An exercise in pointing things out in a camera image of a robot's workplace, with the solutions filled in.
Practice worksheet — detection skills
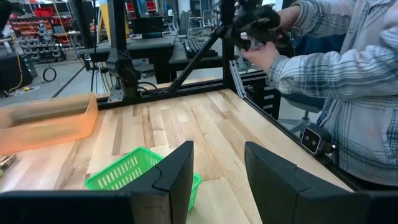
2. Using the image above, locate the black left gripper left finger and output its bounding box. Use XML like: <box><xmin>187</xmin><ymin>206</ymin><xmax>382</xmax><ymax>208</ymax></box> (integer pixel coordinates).
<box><xmin>0</xmin><ymin>140</ymin><xmax>195</xmax><ymax>224</ymax></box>

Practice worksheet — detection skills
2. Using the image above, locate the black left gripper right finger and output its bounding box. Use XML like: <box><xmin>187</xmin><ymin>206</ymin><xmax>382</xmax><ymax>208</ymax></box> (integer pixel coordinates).
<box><xmin>244</xmin><ymin>141</ymin><xmax>398</xmax><ymax>224</ymax></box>

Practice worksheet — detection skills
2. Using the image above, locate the green plastic basket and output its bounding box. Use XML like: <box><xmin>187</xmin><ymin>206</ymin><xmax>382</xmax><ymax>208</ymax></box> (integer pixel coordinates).
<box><xmin>84</xmin><ymin>146</ymin><xmax>203</xmax><ymax>213</ymax></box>

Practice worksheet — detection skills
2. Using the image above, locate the orange translucent bin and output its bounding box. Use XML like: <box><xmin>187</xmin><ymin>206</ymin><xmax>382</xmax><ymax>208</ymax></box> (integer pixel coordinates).
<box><xmin>0</xmin><ymin>92</ymin><xmax>100</xmax><ymax>156</ymax></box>

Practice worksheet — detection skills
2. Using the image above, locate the small tan tool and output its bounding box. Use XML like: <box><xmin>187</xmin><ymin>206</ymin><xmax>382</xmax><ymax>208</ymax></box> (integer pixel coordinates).
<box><xmin>0</xmin><ymin>154</ymin><xmax>18</xmax><ymax>171</ymax></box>

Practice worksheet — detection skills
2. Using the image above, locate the office chair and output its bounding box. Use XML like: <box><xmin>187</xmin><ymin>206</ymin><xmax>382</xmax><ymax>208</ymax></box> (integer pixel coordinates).
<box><xmin>279</xmin><ymin>93</ymin><xmax>326</xmax><ymax>134</ymax></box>

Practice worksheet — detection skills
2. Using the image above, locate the person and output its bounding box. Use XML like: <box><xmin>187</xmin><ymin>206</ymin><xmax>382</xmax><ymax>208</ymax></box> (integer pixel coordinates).
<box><xmin>241</xmin><ymin>0</ymin><xmax>398</xmax><ymax>187</ymax></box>

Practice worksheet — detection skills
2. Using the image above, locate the silver aluminium bar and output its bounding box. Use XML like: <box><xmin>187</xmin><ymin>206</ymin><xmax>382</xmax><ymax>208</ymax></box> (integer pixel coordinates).
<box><xmin>229</xmin><ymin>60</ymin><xmax>248</xmax><ymax>100</ymax></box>

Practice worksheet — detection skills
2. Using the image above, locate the person's hand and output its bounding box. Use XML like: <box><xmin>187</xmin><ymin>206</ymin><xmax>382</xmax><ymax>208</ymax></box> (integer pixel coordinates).
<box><xmin>276</xmin><ymin>5</ymin><xmax>304</xmax><ymax>30</ymax></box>
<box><xmin>241</xmin><ymin>42</ymin><xmax>280</xmax><ymax>73</ymax></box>

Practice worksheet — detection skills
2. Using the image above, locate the dark grey desk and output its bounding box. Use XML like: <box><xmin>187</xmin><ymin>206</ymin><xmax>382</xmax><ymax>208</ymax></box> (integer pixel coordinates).
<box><xmin>76</xmin><ymin>34</ymin><xmax>178</xmax><ymax>85</ymax></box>

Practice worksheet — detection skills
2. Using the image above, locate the shelf with red bins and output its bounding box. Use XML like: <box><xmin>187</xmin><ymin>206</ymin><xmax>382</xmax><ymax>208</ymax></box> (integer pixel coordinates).
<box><xmin>9</xmin><ymin>7</ymin><xmax>68</xmax><ymax>62</ymax></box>

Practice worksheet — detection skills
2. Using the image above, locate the black desktop computer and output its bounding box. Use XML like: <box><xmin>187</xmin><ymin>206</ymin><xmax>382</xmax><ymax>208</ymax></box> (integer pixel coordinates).
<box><xmin>130</xmin><ymin>15</ymin><xmax>165</xmax><ymax>40</ymax></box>

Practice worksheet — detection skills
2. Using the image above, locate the black keyboard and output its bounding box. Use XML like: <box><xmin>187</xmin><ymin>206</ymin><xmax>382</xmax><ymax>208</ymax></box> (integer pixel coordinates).
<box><xmin>183</xmin><ymin>37</ymin><xmax>218</xmax><ymax>59</ymax></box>

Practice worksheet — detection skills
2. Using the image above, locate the small black stereo camera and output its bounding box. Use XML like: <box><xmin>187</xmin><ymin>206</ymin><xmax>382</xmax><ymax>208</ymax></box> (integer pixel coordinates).
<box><xmin>300</xmin><ymin>124</ymin><xmax>336</xmax><ymax>156</ymax></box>

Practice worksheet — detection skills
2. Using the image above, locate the black cable coil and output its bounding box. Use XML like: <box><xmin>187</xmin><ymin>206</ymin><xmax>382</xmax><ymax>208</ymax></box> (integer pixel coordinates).
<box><xmin>42</xmin><ymin>67</ymin><xmax>58</xmax><ymax>83</ymax></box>

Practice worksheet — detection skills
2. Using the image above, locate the black aluminium rig frame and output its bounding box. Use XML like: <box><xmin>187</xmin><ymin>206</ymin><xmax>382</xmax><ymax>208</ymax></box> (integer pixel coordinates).
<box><xmin>93</xmin><ymin>0</ymin><xmax>398</xmax><ymax>190</ymax></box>

